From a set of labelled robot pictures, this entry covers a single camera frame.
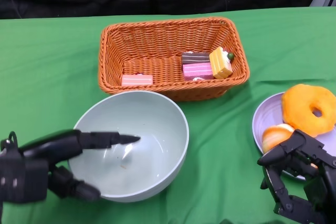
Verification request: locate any green tablecloth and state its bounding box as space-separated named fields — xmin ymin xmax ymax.
xmin=0 ymin=6 xmax=336 ymax=224

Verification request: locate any orange donut bread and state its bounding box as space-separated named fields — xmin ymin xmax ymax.
xmin=281 ymin=84 xmax=336 ymax=138

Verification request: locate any orange wicker basket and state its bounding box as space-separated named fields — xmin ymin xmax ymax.
xmin=98 ymin=17 xmax=250 ymax=102

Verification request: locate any yellow cake slice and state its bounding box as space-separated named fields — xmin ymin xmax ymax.
xmin=209 ymin=47 xmax=235 ymax=79

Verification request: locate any striped croissant bread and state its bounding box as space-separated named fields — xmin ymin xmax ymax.
xmin=262 ymin=123 xmax=319 ymax=170

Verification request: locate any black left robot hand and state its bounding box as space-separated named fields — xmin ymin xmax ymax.
xmin=19 ymin=129 xmax=142 ymax=201

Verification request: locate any lavender plate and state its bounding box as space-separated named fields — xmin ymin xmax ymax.
xmin=251 ymin=91 xmax=336 ymax=182

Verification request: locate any pale green bowl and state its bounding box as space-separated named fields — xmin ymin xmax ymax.
xmin=68 ymin=90 xmax=190 ymax=203

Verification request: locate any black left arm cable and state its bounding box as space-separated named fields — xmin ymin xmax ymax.
xmin=0 ymin=131 xmax=19 ymax=155

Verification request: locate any slim pink cherry cake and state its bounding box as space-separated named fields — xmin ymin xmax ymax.
xmin=121 ymin=73 xmax=154 ymax=87

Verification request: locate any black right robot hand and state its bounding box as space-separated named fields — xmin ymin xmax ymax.
xmin=257 ymin=129 xmax=336 ymax=224

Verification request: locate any pink layered cake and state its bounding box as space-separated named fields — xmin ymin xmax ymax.
xmin=182 ymin=62 xmax=215 ymax=82

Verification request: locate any chocolate layered cake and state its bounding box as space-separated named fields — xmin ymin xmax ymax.
xmin=181 ymin=51 xmax=211 ymax=65

